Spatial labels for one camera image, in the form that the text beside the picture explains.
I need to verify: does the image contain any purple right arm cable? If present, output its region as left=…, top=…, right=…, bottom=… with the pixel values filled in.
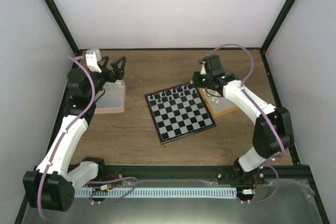
left=203, top=43, right=287, bottom=162

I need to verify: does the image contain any light blue slotted cable duct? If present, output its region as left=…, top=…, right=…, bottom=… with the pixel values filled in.
left=75, top=187, right=237, bottom=199

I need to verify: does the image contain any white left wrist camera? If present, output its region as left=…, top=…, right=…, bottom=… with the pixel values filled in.
left=85, top=49, right=102, bottom=73

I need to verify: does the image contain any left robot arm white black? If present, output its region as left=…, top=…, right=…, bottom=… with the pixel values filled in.
left=23, top=56, right=126, bottom=212

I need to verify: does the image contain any black frame post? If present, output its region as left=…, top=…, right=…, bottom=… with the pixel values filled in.
left=261, top=0, right=312, bottom=51
left=44, top=0, right=80, bottom=55

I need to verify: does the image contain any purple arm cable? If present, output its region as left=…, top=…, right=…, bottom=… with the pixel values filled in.
left=203, top=43, right=287, bottom=162
left=38, top=55, right=97, bottom=221

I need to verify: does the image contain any black frame post left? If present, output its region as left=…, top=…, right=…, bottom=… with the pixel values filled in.
left=44, top=0, right=80, bottom=55

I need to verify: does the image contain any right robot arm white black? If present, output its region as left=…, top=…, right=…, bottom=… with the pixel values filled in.
left=192, top=55, right=294, bottom=184

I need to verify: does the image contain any black frame post right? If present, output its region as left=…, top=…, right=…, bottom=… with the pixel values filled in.
left=261, top=0, right=312, bottom=51

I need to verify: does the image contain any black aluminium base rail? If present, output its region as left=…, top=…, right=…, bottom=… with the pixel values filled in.
left=34, top=165, right=310, bottom=185

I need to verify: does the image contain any orange metal tin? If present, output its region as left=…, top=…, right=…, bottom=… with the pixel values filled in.
left=198, top=88, right=238, bottom=118

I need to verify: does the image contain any black frame back rail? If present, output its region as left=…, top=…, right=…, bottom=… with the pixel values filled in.
left=78, top=47, right=263, bottom=51

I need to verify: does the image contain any pink metal tin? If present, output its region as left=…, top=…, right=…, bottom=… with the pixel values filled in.
left=95, top=80, right=126, bottom=114

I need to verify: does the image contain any black white chess board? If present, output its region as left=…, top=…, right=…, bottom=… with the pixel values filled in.
left=144, top=82, right=216, bottom=145

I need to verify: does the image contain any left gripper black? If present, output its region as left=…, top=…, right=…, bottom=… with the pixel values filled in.
left=87, top=56, right=127, bottom=100

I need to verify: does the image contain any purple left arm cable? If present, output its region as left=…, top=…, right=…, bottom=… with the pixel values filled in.
left=38, top=55, right=97, bottom=221

